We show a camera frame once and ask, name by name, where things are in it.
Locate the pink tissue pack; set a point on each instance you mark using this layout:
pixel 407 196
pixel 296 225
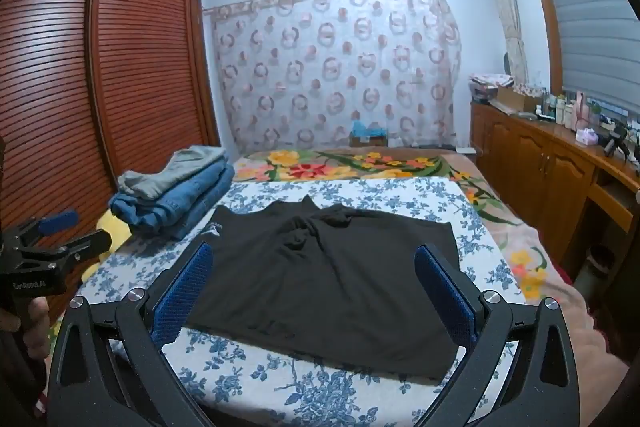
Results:
pixel 586 136

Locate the person's left hand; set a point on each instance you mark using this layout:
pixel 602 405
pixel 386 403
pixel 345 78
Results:
pixel 37 329

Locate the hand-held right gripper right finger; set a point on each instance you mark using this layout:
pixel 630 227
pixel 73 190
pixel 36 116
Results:
pixel 445 294

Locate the black hair dryer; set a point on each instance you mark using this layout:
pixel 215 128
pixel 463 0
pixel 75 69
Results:
pixel 614 141

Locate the folded blue jeans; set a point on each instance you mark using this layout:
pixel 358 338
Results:
pixel 185 202

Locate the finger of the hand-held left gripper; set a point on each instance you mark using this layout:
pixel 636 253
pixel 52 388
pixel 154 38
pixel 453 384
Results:
pixel 85 247
pixel 57 219

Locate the grey window blind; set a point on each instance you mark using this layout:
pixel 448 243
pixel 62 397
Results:
pixel 590 17

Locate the colourful flower blanket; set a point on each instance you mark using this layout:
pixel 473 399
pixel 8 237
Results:
pixel 350 164

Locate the blue cloth on brown box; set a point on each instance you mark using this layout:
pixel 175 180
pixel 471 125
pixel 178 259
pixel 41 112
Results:
pixel 367 132

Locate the cardboard box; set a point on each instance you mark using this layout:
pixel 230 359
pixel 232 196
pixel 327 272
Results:
pixel 515 99

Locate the wooden cabinet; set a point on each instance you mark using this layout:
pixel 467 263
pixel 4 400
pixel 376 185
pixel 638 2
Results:
pixel 530 167

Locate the black pants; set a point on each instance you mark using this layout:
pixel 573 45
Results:
pixel 325 287

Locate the white tied curtain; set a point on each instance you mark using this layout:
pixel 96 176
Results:
pixel 505 7

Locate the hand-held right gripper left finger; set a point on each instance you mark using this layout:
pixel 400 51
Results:
pixel 185 294

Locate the folded grey pants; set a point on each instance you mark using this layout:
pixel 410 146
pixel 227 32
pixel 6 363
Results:
pixel 175 169

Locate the pile of printed papers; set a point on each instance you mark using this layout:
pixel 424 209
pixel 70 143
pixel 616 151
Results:
pixel 490 82

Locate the dark trash bin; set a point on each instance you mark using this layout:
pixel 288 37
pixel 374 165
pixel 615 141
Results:
pixel 597 272

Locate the group of toiletry bottles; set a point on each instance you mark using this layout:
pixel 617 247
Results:
pixel 565 112

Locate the blue floral bed sheet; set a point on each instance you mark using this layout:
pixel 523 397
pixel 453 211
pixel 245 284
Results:
pixel 300 387

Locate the brown slatted wardrobe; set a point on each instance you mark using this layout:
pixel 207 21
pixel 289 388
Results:
pixel 140 57

